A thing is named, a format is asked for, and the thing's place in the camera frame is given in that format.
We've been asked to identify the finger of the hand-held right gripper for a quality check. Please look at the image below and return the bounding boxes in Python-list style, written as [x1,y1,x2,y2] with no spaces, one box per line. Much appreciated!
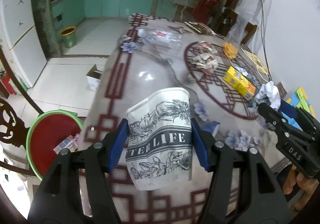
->
[257,102,295,149]
[280,99,320,137]

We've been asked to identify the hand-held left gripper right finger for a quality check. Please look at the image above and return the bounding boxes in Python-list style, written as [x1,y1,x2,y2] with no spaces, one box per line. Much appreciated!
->
[190,118,293,224]

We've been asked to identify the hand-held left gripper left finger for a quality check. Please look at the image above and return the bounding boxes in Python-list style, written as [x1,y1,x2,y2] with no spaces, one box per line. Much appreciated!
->
[27,118,129,224]

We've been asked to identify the floral paper cup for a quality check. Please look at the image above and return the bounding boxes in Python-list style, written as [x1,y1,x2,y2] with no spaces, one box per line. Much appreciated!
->
[126,87,193,191]

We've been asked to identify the red basin green rim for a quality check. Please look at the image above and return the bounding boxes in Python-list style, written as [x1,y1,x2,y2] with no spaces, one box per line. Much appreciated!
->
[26,110,85,181]

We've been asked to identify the white brown paper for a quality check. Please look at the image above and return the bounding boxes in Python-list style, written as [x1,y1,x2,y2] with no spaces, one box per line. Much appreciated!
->
[192,52,220,72]

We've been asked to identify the reddish printed paper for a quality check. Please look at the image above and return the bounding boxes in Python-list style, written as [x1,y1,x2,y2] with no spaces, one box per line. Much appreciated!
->
[197,41,218,55]

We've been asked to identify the clear plastic bottle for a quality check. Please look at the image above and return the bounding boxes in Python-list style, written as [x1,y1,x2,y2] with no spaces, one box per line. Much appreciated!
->
[137,28,183,51]

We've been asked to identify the green yellow trash bin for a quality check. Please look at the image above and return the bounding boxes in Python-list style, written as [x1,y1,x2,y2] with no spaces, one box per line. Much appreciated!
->
[60,26,77,49]

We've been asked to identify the person's right hand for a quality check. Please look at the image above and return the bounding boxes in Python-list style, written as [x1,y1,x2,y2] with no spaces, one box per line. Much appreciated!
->
[283,165,320,213]

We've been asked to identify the small blue wrapper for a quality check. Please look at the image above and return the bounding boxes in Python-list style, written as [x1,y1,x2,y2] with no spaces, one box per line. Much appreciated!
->
[202,121,221,137]

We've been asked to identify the small wooden box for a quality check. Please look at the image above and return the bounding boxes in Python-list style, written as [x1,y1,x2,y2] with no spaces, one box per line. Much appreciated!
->
[272,82,286,95]

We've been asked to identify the yellow tissue box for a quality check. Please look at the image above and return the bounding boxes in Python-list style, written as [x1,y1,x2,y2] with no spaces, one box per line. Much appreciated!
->
[222,65,257,101]

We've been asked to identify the pink blue packets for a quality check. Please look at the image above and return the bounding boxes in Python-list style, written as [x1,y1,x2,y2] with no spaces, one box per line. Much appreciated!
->
[53,134,81,154]

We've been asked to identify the yellow book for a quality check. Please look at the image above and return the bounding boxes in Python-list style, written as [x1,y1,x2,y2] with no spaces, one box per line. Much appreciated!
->
[241,47,271,77]

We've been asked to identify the blue white packet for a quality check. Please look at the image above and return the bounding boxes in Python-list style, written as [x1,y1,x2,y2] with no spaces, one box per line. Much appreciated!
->
[234,66,251,77]

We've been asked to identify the cardboard box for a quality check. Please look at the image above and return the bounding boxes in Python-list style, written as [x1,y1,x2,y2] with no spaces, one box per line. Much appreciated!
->
[86,64,105,92]

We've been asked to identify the clear bag yellow snacks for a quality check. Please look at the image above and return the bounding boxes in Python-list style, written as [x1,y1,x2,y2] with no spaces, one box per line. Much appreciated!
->
[223,12,251,61]

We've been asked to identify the plain wooden chair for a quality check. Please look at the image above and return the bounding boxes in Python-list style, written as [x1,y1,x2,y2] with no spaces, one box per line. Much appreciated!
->
[214,7,258,45]

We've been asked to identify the carved wooden chair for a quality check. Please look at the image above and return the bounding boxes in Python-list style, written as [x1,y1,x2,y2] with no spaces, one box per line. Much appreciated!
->
[0,97,30,172]

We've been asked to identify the brown packet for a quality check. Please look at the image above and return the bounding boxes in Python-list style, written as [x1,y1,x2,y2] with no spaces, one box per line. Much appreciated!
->
[186,21,216,35]

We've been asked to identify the scissors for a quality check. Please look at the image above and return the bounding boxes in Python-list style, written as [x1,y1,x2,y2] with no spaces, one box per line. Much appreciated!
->
[168,25,186,33]

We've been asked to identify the teal kitchen cabinets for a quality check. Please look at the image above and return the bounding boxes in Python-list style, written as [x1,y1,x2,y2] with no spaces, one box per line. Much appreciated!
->
[51,0,156,32]

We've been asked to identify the white refrigerator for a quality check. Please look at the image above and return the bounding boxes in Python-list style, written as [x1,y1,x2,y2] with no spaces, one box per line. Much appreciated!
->
[0,0,48,88]

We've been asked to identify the black cable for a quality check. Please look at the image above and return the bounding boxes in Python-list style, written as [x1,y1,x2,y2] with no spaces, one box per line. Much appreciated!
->
[260,0,273,82]

